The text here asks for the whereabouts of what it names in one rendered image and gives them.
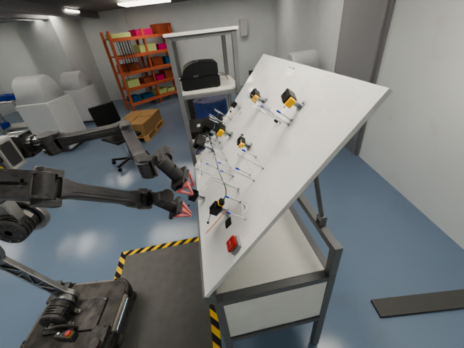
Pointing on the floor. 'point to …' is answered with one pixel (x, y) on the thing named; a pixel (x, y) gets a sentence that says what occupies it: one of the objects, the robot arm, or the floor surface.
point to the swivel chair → (106, 117)
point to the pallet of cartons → (146, 122)
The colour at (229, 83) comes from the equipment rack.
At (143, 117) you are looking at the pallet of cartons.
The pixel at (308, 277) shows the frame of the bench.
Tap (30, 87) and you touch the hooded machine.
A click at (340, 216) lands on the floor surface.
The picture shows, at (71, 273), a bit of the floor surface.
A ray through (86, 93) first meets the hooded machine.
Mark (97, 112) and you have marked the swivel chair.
